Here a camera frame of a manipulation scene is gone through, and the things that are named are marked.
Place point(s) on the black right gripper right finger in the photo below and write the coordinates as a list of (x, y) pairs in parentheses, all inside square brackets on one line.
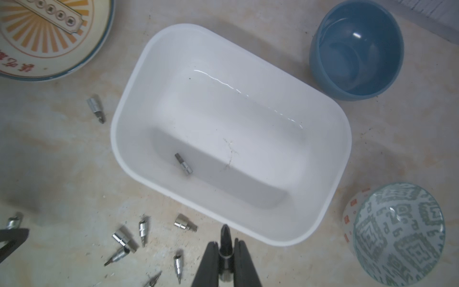
[(245, 274)]

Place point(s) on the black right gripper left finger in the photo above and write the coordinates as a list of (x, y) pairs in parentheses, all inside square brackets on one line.
[(207, 274)]

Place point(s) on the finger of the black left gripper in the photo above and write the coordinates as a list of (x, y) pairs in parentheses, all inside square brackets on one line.
[(13, 238)]

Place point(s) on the silver bit cluster centre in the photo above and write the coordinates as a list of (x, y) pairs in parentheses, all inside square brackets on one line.
[(178, 265)]

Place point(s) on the silver bit cluster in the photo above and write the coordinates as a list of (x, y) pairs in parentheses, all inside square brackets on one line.
[(125, 240), (143, 231), (185, 223), (178, 265)]

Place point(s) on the silver bit top cluster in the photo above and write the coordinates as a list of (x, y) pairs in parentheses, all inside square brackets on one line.
[(185, 223)]

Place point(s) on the silver bit cluster upper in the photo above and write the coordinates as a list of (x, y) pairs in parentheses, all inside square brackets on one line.
[(143, 231)]

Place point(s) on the silver bit cluster crossed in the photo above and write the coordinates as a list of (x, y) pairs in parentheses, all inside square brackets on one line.
[(120, 254)]

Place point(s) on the silver bit cluster left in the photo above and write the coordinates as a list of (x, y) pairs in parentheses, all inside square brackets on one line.
[(125, 240)]

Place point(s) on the white plastic storage box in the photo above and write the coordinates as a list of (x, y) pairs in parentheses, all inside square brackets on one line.
[(266, 149)]

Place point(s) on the sunburst patterned plate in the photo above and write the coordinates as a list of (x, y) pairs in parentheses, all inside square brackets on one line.
[(46, 40)]

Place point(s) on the blue ceramic bowl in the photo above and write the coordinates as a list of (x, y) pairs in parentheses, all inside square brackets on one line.
[(357, 51)]

